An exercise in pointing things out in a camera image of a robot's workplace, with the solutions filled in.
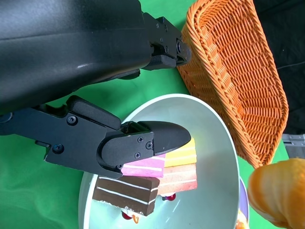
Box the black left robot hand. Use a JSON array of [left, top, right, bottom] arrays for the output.
[[0, 0, 193, 179]]

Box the black backdrop curtain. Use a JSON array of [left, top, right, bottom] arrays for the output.
[[252, 0, 305, 135]]

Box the salmon striped cake slice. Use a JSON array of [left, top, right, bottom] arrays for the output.
[[157, 163, 198, 201]]

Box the orange wicker basket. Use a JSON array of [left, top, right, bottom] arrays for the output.
[[176, 0, 289, 169]]

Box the yellow striped cake slice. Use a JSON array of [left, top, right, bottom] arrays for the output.
[[164, 137, 198, 167]]

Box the pale green bowl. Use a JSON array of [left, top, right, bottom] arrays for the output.
[[78, 93, 240, 229]]

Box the green tablecloth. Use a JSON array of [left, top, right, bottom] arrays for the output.
[[0, 0, 290, 229]]

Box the brown chocolate cake slice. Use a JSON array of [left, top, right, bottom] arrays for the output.
[[92, 175, 160, 225]]

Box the orange white ring bread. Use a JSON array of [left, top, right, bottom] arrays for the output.
[[237, 207, 247, 229], [247, 157, 305, 229]]

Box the pink striped cake slice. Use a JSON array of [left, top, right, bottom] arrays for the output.
[[121, 154, 166, 178]]

